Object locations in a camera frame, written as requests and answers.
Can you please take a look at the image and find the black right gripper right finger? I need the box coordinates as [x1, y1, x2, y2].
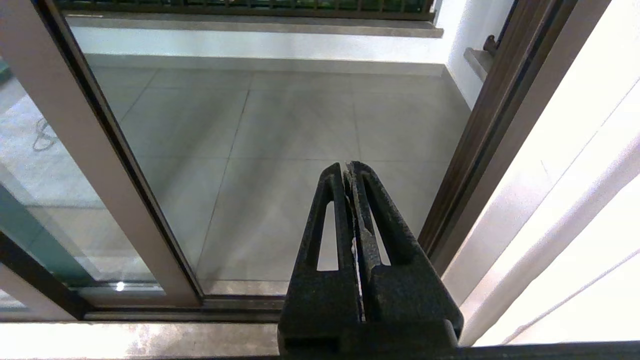
[346, 161, 464, 350]

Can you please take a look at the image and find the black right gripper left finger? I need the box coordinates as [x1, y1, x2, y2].
[277, 162, 363, 352]

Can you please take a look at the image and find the brown framed sliding glass door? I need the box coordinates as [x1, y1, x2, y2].
[0, 0, 206, 311]

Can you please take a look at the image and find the white sheer curtain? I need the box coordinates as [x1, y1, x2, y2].
[442, 0, 640, 347]

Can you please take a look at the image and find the long dark stone window sill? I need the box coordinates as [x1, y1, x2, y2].
[463, 47, 493, 82]

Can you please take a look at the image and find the short dark stone window sill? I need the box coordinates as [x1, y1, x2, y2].
[65, 14, 445, 39]

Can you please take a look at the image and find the brown framed fixed glass panel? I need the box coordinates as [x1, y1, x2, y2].
[0, 182, 98, 322]

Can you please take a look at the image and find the black balcony railing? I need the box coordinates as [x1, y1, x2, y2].
[52, 0, 437, 21]

